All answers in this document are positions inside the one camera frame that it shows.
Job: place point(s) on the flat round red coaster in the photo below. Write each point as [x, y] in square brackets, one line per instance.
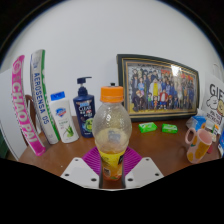
[210, 148]

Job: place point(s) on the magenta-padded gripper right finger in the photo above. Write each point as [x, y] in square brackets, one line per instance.
[143, 171]

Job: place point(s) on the framed group photo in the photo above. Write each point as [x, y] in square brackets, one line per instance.
[156, 86]

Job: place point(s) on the pink and yellow mug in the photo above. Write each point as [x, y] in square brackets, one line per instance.
[199, 146]

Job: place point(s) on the brown wooden chair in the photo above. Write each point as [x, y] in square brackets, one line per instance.
[31, 110]

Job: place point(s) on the dark blue pump bottle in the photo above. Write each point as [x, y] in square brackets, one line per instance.
[84, 113]

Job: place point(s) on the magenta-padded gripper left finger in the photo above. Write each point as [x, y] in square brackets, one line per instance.
[80, 171]

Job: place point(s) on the orange juice bottle orange cap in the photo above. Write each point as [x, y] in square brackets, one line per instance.
[111, 130]

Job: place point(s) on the white printed gift bag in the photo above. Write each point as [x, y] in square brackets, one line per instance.
[213, 100]

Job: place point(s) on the white shampoo bottle blue cap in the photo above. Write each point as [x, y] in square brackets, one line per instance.
[65, 120]

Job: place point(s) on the white and green shuttlecock tube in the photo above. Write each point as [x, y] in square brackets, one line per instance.
[41, 100]

